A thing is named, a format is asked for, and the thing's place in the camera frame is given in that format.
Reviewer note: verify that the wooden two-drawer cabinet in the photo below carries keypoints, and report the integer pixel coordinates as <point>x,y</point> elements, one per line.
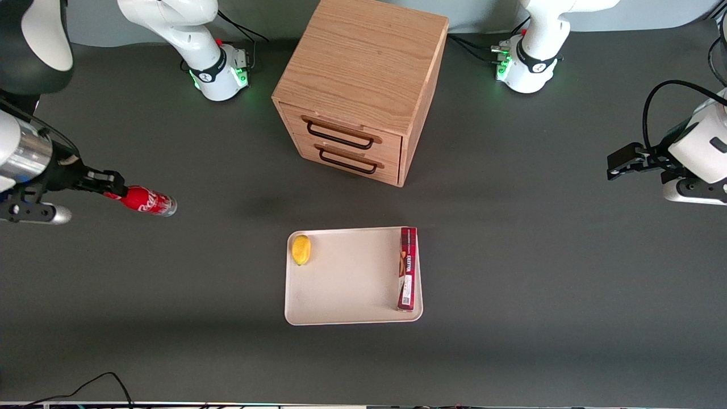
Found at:
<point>363,57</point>

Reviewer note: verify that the red plaid biscuit box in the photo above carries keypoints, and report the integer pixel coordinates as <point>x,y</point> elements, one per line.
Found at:
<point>407,267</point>

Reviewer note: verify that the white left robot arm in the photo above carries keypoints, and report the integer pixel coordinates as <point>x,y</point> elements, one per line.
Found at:
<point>539,34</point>

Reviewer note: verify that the yellow lemon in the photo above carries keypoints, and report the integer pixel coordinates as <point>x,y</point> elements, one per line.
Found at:
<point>301,249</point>

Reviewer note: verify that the cream rectangular tray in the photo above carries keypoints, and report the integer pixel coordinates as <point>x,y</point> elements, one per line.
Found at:
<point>346,278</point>

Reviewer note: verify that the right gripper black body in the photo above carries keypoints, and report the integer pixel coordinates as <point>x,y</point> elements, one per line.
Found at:
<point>61,174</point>

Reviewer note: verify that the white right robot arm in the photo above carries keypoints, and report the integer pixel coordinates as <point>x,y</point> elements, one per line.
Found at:
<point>170,23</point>

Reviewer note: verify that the red cola can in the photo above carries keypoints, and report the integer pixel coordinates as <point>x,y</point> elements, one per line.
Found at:
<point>149,201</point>

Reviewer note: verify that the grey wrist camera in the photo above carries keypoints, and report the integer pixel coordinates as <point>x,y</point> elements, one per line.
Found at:
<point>34,213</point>
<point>696,192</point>

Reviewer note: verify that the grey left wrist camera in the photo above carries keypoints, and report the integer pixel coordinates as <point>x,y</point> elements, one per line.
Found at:
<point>696,192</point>

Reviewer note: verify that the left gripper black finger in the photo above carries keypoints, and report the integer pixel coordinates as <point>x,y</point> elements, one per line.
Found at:
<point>625,161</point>

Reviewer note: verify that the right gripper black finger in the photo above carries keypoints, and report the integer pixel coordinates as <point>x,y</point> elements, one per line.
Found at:
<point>105,177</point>
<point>113,193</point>

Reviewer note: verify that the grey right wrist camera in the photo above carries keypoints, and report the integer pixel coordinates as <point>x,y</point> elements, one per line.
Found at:
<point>34,213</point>

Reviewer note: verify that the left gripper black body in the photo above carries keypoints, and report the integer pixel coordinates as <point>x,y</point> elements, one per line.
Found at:
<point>657,157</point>

